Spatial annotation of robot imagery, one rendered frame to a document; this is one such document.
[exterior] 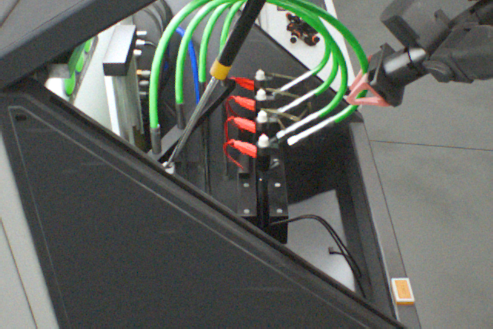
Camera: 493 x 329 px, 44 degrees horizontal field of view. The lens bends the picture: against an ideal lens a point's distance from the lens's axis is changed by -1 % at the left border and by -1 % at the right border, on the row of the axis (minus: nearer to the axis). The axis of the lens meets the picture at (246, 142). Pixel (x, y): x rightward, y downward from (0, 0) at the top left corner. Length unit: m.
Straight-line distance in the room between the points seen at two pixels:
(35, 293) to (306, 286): 0.39
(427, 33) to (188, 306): 0.54
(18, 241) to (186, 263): 0.22
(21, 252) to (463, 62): 0.65
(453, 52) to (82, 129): 0.51
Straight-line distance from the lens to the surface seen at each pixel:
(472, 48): 0.88
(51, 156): 0.76
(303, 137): 1.13
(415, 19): 0.96
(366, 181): 1.35
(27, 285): 0.94
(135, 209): 0.79
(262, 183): 1.20
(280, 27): 1.88
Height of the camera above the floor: 1.81
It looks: 37 degrees down
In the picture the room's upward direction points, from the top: straight up
